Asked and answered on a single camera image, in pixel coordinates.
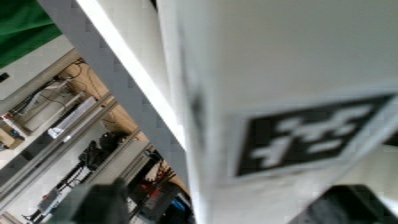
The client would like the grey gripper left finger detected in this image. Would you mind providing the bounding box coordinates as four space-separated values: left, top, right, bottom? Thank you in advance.
51 179 131 224

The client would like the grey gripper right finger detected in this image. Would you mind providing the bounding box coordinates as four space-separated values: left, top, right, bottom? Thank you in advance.
289 184 398 224

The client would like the white chair back frame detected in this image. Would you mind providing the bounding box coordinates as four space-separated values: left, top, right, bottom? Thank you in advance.
74 0 398 224

